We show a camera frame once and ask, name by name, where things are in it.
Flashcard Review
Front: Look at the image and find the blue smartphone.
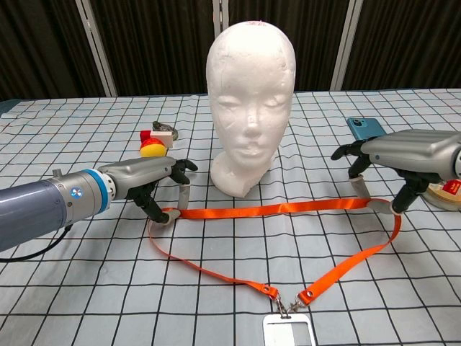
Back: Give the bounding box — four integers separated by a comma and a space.
346, 117, 388, 141

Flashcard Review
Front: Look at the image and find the white foam mannequin head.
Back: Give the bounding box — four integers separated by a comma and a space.
206, 20, 297, 198

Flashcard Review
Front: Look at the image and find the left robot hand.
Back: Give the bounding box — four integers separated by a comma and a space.
97, 156, 199, 225

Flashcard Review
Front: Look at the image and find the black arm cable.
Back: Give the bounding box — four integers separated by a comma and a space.
0, 223, 73, 262

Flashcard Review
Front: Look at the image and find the black folding screen panel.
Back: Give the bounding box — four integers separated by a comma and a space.
329, 0, 461, 91
0, 0, 118, 102
75, 0, 221, 98
212, 0, 363, 94

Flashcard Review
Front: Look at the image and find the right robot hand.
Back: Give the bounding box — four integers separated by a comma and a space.
331, 129, 461, 216

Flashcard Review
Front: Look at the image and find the clear badge holder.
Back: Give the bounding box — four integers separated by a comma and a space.
262, 292, 315, 346

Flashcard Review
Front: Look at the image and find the red and white block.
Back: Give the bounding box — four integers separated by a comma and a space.
140, 130, 175, 148

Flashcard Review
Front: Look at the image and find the orange lanyard strap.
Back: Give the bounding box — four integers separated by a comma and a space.
148, 198, 403, 307

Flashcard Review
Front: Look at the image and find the round tin red label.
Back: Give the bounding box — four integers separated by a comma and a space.
424, 179, 461, 211

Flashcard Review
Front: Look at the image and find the yellow and red ball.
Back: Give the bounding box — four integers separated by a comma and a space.
139, 138, 169, 159

